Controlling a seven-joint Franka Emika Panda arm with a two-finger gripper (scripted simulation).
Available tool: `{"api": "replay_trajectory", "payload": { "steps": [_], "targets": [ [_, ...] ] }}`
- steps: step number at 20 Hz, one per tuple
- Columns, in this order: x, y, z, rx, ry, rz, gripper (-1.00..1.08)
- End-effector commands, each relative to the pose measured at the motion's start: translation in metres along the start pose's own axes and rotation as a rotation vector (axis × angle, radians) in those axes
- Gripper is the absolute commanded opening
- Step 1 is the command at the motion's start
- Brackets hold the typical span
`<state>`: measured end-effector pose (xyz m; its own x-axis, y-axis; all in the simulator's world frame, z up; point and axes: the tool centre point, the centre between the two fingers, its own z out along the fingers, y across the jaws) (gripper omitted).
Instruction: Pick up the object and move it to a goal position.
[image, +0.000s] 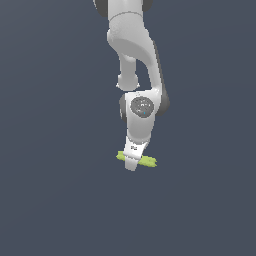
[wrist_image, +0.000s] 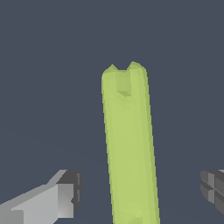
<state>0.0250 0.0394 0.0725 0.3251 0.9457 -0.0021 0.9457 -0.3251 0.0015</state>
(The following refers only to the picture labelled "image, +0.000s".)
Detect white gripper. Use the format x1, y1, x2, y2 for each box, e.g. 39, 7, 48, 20
122, 134, 150, 172

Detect green elongated object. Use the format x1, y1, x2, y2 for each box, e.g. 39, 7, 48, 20
116, 150, 158, 169

